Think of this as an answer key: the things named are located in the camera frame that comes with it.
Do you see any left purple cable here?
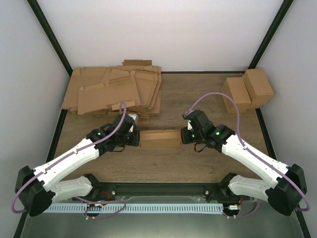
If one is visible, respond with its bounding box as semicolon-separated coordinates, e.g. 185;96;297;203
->
11;101;128;220

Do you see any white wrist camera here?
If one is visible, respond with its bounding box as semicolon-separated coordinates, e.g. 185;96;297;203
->
128;113;139;125
182;114;193;131

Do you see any stack of flat cardboard blanks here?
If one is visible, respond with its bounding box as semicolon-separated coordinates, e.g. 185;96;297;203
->
62;59;162;123

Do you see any light blue slotted cable duct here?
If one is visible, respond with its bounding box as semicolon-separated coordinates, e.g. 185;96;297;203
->
45;203;223;215

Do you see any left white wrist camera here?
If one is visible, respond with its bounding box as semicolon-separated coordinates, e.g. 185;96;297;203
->
128;113;139;125

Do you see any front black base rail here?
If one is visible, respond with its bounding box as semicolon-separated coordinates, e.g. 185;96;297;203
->
32;182;293;199

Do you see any cardboard box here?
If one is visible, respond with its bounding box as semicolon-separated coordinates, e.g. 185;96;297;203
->
221;77;251;113
243;68;274;109
139;130;181;149

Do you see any black aluminium frame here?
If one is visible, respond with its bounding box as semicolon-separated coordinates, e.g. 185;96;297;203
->
28;0;311;238

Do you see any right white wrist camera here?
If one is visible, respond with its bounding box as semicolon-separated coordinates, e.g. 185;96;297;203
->
182;114;193;131

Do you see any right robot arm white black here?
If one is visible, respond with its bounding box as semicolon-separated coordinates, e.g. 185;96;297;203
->
181;110;307;216

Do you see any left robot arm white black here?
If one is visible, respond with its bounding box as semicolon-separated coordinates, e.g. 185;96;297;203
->
15;114;140;217

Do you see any purple cable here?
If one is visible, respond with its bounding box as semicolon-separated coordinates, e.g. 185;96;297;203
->
11;101;128;220
185;92;312;219

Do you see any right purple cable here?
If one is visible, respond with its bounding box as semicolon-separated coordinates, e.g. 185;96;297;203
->
185;92;312;219

